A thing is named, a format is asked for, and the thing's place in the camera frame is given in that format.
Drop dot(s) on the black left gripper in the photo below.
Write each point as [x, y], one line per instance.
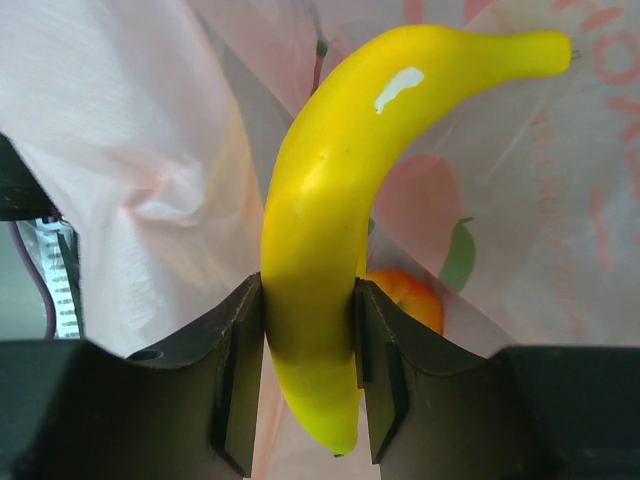
[22, 197]

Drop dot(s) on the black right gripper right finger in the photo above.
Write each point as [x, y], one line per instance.
[437, 411]

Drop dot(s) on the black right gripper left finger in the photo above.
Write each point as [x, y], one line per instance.
[182, 408]

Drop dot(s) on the pink peach plastic bag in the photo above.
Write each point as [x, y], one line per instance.
[154, 126]

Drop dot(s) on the red apple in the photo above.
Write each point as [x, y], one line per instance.
[414, 297]

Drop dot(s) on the single yellow banana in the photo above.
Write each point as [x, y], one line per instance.
[330, 166]

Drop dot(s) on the aluminium frame rail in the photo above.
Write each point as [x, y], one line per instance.
[54, 266]

